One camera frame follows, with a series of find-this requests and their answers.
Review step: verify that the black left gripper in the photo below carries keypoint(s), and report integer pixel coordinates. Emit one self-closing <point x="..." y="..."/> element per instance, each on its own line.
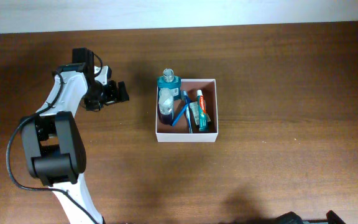
<point x="114" y="96"/>

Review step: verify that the purple foaming soap pump bottle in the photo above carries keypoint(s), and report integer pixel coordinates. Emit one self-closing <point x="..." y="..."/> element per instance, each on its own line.
<point x="166" y="106"/>

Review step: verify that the blue Listerine mouthwash bottle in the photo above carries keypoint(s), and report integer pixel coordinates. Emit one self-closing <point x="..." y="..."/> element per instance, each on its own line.
<point x="170" y="81"/>

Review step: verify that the blue white toothbrush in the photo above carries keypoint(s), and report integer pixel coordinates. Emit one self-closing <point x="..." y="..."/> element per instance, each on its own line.
<point x="188" y="115"/>

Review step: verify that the green white wipes packet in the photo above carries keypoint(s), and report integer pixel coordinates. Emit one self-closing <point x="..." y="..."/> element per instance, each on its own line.
<point x="194" y="109"/>

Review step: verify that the Colgate toothpaste tube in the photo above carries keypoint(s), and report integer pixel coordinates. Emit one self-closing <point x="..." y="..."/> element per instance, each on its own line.
<point x="203" y="119"/>

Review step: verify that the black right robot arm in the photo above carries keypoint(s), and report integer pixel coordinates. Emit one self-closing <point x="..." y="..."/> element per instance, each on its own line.
<point x="293" y="218"/>

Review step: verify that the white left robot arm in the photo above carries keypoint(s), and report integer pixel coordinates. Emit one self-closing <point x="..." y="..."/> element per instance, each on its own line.
<point x="54" y="151"/>

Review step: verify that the pink cardboard box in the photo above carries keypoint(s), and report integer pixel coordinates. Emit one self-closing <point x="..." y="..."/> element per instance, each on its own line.
<point x="180" y="132"/>

